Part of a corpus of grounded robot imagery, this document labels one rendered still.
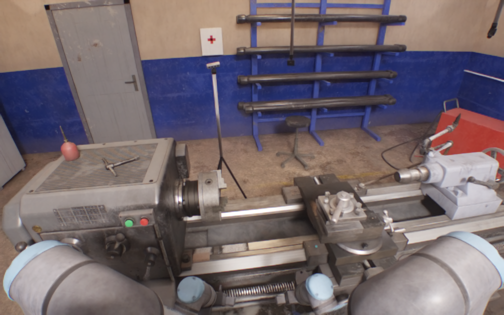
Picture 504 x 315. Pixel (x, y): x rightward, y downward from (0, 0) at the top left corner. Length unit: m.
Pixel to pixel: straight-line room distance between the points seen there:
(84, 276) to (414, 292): 0.49
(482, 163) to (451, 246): 1.38
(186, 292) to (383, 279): 0.70
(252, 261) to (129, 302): 0.92
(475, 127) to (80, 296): 3.87
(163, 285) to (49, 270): 0.86
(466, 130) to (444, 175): 2.26
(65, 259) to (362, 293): 0.49
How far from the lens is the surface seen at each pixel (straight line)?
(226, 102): 4.24
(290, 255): 1.36
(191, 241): 1.63
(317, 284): 1.00
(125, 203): 1.06
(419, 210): 2.06
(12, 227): 1.33
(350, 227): 1.23
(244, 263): 1.33
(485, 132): 3.88
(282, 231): 1.63
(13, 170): 4.80
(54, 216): 1.19
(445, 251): 0.53
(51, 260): 0.54
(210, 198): 1.19
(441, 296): 0.48
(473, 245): 0.56
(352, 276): 1.32
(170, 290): 1.32
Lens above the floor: 1.90
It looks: 30 degrees down
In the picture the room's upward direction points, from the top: 1 degrees counter-clockwise
